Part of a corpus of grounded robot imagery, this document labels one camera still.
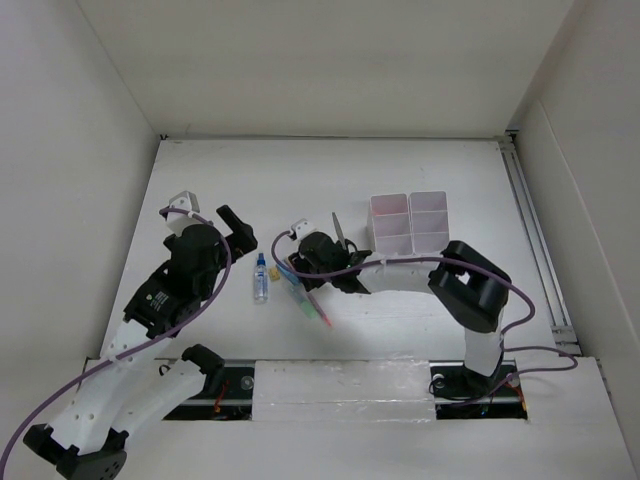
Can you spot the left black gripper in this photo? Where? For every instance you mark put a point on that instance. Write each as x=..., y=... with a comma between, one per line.
x=242, y=239

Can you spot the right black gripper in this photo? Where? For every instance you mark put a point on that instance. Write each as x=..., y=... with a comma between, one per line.
x=299, y=261

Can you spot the red highlighter pen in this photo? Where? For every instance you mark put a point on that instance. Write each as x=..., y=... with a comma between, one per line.
x=390, y=204

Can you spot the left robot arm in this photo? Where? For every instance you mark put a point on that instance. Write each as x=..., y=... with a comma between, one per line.
x=91, y=437

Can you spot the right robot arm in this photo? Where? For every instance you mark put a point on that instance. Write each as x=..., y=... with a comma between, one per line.
x=472, y=289

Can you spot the green highlighter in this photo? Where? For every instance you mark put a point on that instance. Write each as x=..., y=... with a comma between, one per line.
x=300, y=299

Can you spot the blue spray bottle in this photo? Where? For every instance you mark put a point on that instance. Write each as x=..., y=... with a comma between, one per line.
x=261, y=280

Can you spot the pink red pen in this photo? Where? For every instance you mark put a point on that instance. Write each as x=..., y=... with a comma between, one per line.
x=319, y=309

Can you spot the white six-slot organizer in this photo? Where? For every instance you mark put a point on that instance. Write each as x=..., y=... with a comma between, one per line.
x=424, y=230

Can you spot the white foam front block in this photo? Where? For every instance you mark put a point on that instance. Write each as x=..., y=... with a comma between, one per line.
x=373, y=391

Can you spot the black handled scissors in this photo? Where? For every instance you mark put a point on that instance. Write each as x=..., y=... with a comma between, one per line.
x=341, y=232

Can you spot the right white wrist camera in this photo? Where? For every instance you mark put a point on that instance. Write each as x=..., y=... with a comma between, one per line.
x=301, y=229

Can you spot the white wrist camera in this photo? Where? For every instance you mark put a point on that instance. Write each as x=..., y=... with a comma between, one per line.
x=301, y=229
x=185, y=200

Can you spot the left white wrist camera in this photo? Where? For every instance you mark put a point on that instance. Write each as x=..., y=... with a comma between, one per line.
x=185, y=200

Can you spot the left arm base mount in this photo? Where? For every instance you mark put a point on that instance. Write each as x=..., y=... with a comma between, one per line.
x=227, y=393

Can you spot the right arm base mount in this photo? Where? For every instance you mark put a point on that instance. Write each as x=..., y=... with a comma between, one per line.
x=460, y=394

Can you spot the aluminium side rail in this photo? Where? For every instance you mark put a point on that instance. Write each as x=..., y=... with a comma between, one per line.
x=560, y=322

